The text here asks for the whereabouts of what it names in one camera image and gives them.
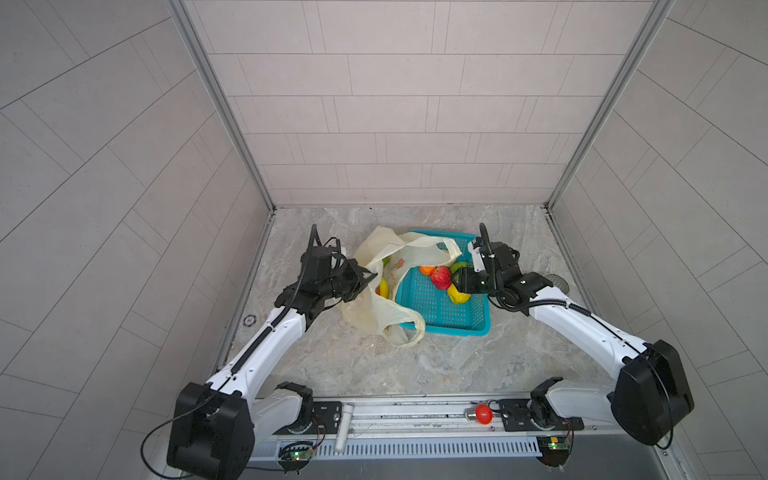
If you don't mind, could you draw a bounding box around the red apple toy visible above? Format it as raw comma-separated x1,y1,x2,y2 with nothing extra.
430,266,452,291

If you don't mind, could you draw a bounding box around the white cylinder handle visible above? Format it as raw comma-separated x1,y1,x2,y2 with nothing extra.
334,403,354,454

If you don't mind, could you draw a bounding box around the yellow banana toy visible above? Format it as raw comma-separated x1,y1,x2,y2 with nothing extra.
376,279,390,299

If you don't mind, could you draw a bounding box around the right circuit board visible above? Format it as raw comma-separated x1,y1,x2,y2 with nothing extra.
536,436,572,468

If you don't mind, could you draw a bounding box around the cream plastic shopping bag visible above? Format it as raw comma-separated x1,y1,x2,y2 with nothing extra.
340,226,461,348

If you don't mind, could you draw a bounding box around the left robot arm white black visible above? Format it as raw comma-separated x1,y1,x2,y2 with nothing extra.
166,242,376,479

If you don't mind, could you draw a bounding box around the teal plastic basket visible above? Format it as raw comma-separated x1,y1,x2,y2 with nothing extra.
395,268,491,337

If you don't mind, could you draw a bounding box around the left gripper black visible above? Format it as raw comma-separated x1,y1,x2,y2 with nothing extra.
315,260,377,303

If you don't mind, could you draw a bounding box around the circuit board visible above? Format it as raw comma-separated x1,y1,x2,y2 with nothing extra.
536,436,572,468
277,441,315,472

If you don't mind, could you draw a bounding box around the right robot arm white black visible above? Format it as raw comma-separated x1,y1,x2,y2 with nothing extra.
451,237,694,449

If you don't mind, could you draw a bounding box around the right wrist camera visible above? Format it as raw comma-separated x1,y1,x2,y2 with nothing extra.
467,237,486,272

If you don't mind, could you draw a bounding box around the left circuit board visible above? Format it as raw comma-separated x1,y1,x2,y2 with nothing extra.
277,441,315,472

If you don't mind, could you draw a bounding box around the red emergency stop button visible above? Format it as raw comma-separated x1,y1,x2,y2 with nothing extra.
464,404,494,425

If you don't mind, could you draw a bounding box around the yellow lemon toy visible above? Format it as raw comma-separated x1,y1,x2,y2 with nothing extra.
446,285,472,305

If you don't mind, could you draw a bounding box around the green bumpy fruit toy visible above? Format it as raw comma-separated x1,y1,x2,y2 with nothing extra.
449,262,472,279

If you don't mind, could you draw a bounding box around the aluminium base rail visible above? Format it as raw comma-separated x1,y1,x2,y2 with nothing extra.
251,390,627,451

